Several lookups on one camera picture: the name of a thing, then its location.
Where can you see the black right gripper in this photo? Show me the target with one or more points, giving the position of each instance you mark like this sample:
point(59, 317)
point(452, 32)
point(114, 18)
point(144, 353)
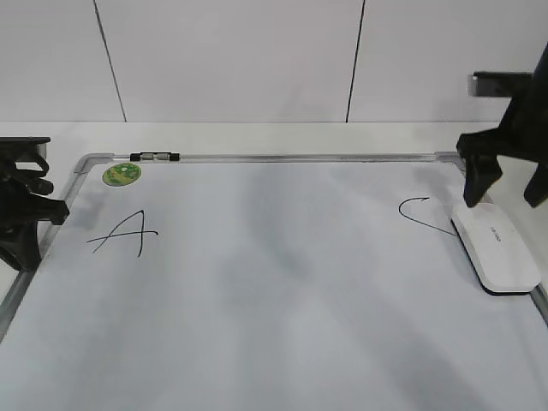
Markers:
point(521, 133)

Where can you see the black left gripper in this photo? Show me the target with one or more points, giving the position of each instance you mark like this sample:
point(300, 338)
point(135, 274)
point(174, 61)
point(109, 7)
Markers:
point(24, 203)

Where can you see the white whiteboard eraser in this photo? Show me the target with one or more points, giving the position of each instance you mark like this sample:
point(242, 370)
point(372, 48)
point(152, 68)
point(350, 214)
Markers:
point(503, 263)

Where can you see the green round magnet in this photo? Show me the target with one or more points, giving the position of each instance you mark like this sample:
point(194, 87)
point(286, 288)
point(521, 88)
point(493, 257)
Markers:
point(121, 175)

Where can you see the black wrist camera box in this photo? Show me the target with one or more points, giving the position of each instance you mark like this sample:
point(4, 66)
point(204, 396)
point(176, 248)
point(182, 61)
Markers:
point(486, 84)

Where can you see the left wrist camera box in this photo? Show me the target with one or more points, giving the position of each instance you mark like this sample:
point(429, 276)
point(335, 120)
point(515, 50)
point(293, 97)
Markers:
point(25, 144)

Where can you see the white whiteboard with aluminium frame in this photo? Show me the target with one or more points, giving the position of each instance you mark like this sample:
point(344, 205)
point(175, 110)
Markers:
point(245, 285)

